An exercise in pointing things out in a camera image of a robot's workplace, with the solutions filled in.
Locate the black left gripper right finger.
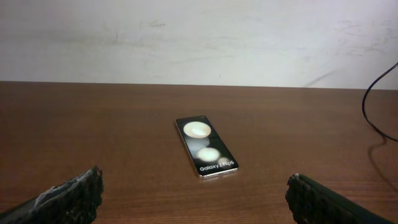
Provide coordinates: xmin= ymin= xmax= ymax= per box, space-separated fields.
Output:
xmin=285 ymin=174 xmax=393 ymax=224

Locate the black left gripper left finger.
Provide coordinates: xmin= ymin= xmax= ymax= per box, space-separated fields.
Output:
xmin=1 ymin=166 xmax=104 ymax=224

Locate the black Galaxy flip phone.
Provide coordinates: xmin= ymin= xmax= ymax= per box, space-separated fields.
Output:
xmin=175 ymin=116 xmax=239 ymax=179

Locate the black charger cable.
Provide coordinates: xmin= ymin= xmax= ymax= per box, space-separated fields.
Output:
xmin=361 ymin=61 xmax=398 ymax=142

